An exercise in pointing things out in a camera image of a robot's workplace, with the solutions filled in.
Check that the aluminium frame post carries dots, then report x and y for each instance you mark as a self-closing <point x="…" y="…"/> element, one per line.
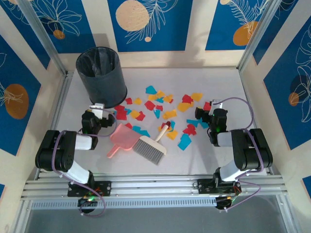
<point x="257" y="34"/>
<point x="46" y="41"/>

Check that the aluminium rail beam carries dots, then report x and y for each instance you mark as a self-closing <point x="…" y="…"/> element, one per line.
<point x="155" y="188"/>

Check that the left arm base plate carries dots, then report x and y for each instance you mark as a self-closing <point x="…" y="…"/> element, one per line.
<point x="104" y="188"/>

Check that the plastic bin liner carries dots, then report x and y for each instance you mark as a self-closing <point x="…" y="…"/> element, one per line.
<point x="99" y="61"/>

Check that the black trash bin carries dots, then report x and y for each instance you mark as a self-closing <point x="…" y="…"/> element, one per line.
<point x="102" y="85"/>

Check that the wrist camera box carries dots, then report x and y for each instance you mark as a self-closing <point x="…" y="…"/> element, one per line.
<point x="97" y="110"/>
<point x="217" y="104"/>

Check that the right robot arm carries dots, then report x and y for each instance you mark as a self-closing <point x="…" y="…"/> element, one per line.
<point x="252" y="155"/>

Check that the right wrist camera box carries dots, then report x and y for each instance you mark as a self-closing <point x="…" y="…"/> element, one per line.
<point x="217" y="104"/>

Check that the aluminium frame leg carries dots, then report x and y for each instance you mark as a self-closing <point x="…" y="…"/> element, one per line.
<point x="23" y="217"/>
<point x="289" y="216"/>

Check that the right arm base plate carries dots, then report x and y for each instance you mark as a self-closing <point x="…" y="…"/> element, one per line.
<point x="204" y="187"/>

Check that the pink plastic dustpan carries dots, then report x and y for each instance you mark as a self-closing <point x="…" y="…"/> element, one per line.
<point x="124" y="138"/>

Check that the blue paper scrap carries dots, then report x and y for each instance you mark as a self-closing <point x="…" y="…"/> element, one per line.
<point x="128" y="111"/>
<point x="194" y="122"/>
<point x="151" y="89"/>
<point x="184" y="142"/>
<point x="160" y="99"/>
<point x="145" y="133"/>
<point x="157" y="113"/>
<point x="136" y="128"/>
<point x="173" y="124"/>

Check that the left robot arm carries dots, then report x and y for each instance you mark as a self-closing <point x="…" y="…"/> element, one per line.
<point x="54" y="155"/>

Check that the black controller board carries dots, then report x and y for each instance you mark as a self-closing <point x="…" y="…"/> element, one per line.
<point x="85" y="202"/>
<point x="222" y="202"/>

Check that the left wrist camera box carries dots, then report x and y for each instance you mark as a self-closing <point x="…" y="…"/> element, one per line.
<point x="97" y="110"/>

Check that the white hand brush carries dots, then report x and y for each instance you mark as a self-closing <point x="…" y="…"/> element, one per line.
<point x="150" y="148"/>

